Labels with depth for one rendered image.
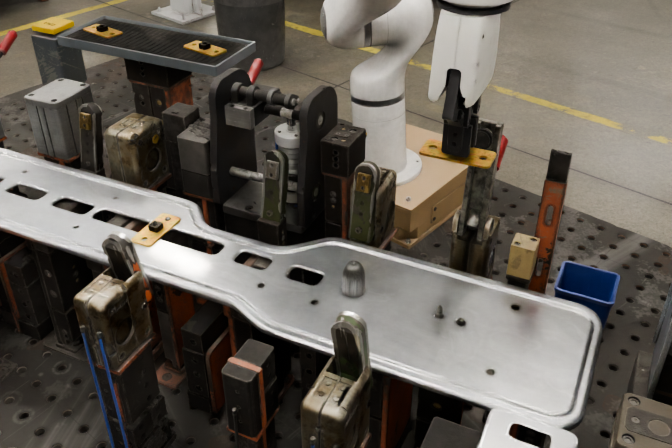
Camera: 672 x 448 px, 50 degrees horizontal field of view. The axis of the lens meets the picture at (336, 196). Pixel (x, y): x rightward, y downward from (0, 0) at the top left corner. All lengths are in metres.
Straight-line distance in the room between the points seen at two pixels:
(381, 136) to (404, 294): 0.64
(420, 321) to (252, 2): 3.29
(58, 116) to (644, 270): 1.21
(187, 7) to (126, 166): 3.98
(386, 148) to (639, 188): 1.94
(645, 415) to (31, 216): 0.94
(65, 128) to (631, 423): 1.04
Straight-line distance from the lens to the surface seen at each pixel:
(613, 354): 1.44
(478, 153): 0.84
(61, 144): 1.41
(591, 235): 1.73
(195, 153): 1.26
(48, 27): 1.60
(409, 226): 1.57
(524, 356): 0.95
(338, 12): 1.46
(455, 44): 0.74
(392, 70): 1.53
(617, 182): 3.39
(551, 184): 1.00
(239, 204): 1.27
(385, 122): 1.57
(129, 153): 1.30
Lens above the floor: 1.66
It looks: 33 degrees down
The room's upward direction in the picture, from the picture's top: straight up
